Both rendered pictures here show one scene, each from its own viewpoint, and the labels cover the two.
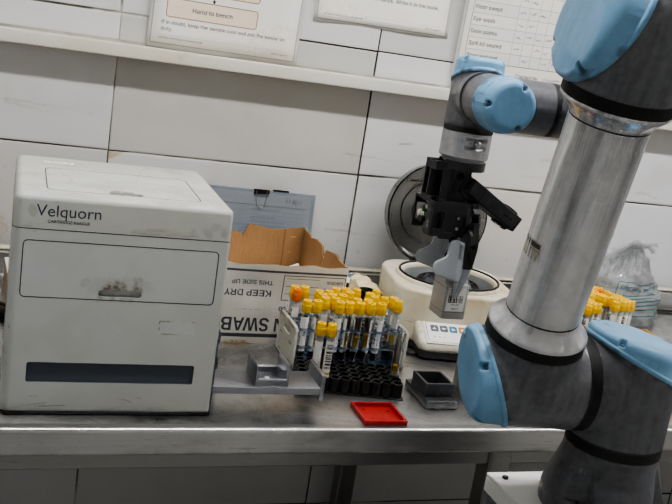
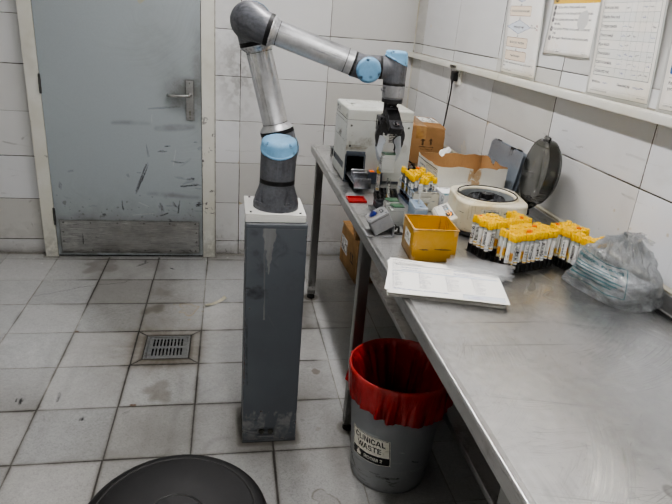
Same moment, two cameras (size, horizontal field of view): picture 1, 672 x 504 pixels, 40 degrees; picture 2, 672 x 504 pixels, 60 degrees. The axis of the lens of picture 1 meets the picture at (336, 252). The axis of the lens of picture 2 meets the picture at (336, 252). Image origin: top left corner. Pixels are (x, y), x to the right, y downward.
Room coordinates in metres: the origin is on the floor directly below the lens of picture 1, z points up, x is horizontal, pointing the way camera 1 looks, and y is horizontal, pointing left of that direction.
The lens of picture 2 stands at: (1.57, -2.19, 1.51)
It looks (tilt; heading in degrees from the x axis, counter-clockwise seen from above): 22 degrees down; 99
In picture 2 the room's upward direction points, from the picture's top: 5 degrees clockwise
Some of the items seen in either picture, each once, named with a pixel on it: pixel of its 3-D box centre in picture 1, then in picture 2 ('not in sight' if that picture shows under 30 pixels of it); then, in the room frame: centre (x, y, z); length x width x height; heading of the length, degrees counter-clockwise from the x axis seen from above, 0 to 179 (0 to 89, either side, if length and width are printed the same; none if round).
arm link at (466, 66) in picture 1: (475, 94); (394, 67); (1.40, -0.17, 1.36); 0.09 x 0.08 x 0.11; 12
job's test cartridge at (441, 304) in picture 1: (449, 295); (387, 162); (1.41, -0.19, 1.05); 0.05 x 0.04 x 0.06; 20
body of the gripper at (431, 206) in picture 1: (450, 198); (389, 116); (1.40, -0.16, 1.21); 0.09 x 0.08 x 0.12; 110
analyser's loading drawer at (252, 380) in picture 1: (252, 374); (357, 175); (1.27, 0.09, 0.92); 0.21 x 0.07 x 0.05; 110
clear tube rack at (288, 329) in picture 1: (341, 339); (417, 193); (1.52, -0.03, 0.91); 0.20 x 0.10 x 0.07; 110
